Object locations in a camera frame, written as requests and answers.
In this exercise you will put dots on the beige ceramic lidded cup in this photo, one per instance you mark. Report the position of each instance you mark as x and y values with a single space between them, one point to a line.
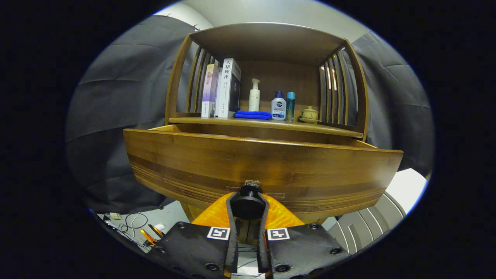
309 113

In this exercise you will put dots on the beige ceramic saucer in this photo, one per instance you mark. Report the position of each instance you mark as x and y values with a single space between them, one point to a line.
309 120

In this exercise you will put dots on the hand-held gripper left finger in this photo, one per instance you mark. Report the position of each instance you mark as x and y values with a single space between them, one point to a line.
233 240

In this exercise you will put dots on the wooden cabinet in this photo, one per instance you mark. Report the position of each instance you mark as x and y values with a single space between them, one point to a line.
271 42

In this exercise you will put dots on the white furniture piece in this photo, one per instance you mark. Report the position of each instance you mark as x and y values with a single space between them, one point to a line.
407 186

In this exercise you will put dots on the black round drawer knob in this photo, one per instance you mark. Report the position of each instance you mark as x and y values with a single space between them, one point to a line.
248 205

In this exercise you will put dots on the wooden countertop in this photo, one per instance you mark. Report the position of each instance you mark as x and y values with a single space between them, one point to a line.
267 123

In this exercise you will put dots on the teal slim bottle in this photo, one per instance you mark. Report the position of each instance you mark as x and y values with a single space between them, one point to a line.
290 106

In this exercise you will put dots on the blue folded cloth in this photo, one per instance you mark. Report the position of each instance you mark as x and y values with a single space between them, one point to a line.
254 114

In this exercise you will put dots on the white bottle blue label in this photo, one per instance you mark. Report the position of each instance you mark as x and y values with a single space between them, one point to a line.
278 108

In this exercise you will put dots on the white thick book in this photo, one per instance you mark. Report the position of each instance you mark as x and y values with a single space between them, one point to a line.
224 89

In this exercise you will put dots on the white power strip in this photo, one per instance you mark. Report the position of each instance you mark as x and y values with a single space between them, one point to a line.
115 216

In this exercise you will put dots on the white pump bottle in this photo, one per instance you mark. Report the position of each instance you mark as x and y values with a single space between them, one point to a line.
254 100

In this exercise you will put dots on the purple book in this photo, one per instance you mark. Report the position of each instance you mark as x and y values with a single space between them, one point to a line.
209 89

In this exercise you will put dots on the wooden drawer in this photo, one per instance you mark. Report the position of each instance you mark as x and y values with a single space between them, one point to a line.
252 159

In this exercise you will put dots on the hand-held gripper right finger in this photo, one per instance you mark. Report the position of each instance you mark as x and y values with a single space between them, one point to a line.
262 248

